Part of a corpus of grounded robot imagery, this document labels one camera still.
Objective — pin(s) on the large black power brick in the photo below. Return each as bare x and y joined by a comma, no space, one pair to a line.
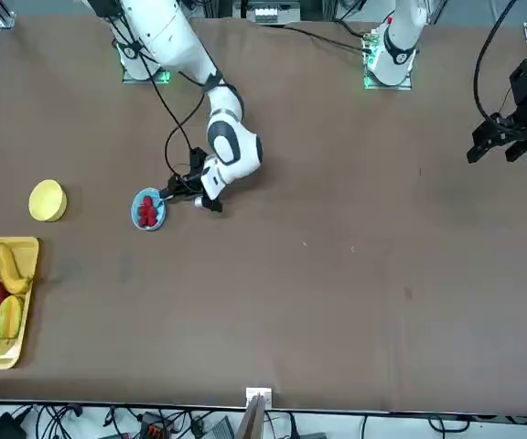
3,430

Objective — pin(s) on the yellow-green starfruit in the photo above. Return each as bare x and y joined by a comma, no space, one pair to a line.
8,318

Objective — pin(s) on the red strawberry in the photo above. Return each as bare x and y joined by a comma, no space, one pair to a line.
144,221
154,220
143,210
154,209
148,200

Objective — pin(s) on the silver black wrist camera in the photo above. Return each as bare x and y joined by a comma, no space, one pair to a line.
211,205

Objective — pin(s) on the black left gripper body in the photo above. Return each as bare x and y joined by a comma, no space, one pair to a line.
526,84

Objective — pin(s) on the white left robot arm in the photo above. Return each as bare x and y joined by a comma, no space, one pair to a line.
396,46

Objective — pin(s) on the aluminium camera post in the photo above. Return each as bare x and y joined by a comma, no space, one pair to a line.
252,420

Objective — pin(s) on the white power strip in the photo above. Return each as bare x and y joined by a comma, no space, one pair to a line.
265,13

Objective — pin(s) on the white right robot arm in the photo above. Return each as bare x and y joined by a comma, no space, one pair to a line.
167,36

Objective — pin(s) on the yellow plastic tray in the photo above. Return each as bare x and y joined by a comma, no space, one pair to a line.
25,251

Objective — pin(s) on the yellow banana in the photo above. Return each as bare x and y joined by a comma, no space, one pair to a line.
9,270

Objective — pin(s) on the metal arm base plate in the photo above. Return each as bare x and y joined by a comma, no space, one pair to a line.
373,87
153,82

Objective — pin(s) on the blue bowl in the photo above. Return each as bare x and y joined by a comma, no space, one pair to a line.
134,215

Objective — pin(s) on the ribbed black power brick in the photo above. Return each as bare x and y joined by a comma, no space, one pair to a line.
222,430

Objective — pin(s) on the yellow bowl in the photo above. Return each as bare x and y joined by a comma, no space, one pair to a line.
46,199

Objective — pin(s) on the red black electronic module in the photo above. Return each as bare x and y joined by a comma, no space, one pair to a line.
153,431

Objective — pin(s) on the green circuit board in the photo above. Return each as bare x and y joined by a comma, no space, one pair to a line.
371,43

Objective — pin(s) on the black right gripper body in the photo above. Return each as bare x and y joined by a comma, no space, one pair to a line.
196,180

